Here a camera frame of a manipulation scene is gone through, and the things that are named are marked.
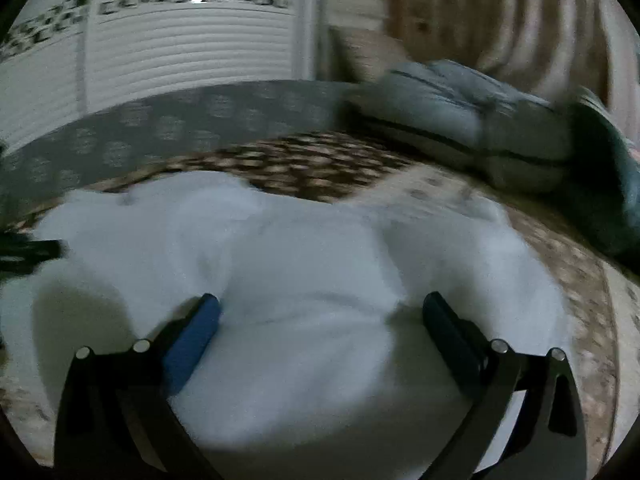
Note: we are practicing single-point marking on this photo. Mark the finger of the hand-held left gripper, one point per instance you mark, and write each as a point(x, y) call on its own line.
point(35, 251)

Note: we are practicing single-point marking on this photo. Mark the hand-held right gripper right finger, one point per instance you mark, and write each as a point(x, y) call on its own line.
point(452, 342)

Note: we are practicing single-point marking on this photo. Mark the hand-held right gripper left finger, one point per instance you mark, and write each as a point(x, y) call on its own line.
point(192, 342)

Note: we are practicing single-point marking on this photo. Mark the white garment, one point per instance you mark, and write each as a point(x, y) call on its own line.
point(300, 285)

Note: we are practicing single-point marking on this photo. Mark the grey patterned bed sheet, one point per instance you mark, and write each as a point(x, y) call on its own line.
point(150, 120)

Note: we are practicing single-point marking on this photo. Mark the dark teal folded blanket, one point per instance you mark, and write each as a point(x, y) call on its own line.
point(600, 180)

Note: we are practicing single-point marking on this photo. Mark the floral bed blanket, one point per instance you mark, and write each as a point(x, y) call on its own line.
point(320, 160)

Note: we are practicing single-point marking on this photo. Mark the grey-blue folded quilt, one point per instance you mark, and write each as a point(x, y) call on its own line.
point(460, 115)

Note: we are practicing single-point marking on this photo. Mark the white ribbed wardrobe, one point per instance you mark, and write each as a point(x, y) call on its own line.
point(150, 35)

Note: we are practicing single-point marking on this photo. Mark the beige pillow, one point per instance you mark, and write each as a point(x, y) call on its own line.
point(365, 55)

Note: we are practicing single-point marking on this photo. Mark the striped curtain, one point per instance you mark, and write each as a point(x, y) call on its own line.
point(500, 20)

